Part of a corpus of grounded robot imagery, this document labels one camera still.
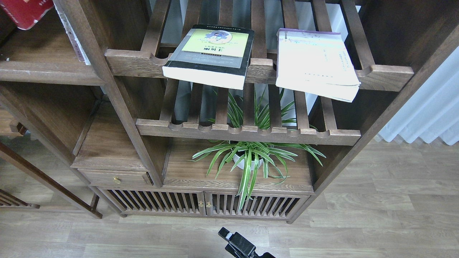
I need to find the white book in shelf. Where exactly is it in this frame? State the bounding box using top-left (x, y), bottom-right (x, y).
top-left (53, 0), bottom-right (91, 65)

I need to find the dark wooden furniture at left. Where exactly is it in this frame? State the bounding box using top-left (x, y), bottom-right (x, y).
top-left (0, 107), bottom-right (102, 219)

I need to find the green and black book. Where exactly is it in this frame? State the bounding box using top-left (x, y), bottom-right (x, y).
top-left (162, 24), bottom-right (254, 90)

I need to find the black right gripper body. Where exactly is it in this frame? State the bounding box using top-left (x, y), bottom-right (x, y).
top-left (225, 232), bottom-right (274, 258)

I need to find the dark wooden bookshelf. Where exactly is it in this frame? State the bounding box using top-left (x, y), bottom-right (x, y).
top-left (1, 0), bottom-right (458, 223)

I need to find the red book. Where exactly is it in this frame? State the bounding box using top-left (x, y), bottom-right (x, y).
top-left (0, 0), bottom-right (54, 30)

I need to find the white and purple book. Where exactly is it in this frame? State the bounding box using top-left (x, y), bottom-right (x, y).
top-left (275, 28), bottom-right (361, 102)

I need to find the white curtain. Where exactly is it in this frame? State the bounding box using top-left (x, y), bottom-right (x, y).
top-left (377, 48), bottom-right (459, 145)

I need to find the green spider plant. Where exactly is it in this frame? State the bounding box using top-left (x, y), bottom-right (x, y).
top-left (189, 87), bottom-right (326, 211)

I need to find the white plant pot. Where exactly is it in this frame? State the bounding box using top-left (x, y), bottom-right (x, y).
top-left (233, 150), bottom-right (264, 171)

